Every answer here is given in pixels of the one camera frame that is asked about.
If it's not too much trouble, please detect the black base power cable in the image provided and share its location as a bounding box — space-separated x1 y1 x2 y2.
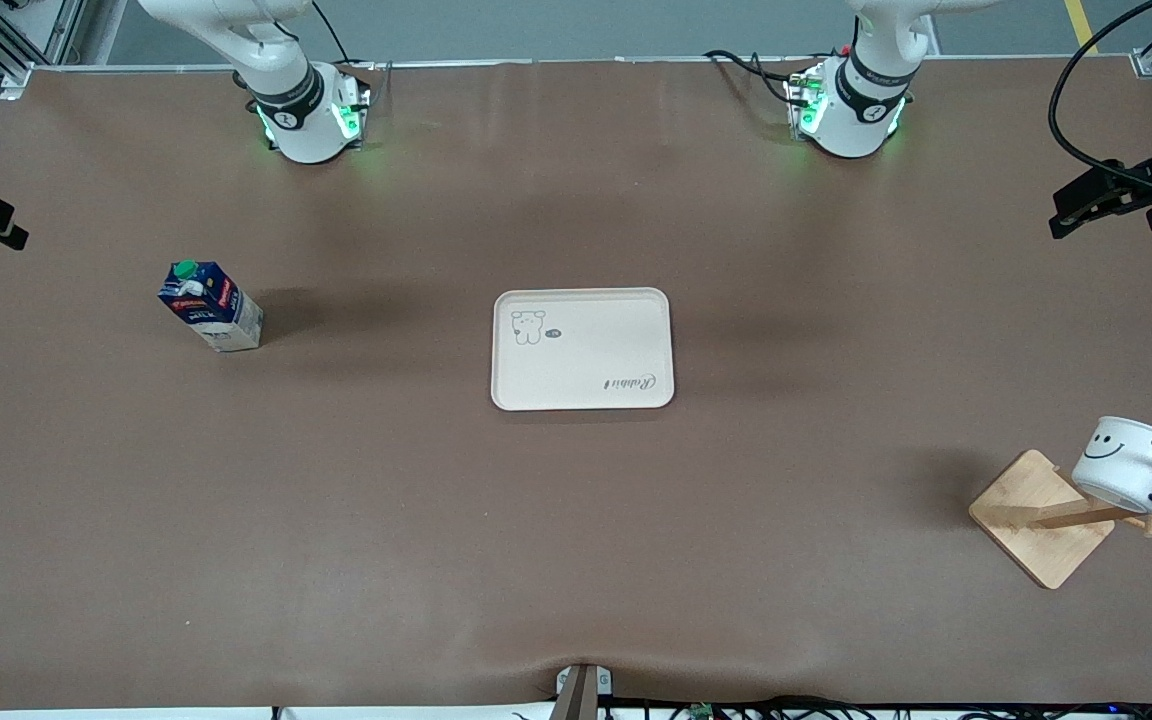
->
703 48 809 107

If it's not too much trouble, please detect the blue milk carton green cap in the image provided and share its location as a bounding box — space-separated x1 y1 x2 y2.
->
157 259 265 354

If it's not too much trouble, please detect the grey metal camera bracket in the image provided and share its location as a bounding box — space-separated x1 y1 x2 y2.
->
553 662 615 720

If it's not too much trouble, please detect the wooden mug stand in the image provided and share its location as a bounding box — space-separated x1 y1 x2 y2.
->
968 438 1152 591

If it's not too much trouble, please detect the cream tray with bear print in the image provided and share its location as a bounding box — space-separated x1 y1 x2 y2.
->
491 288 676 412

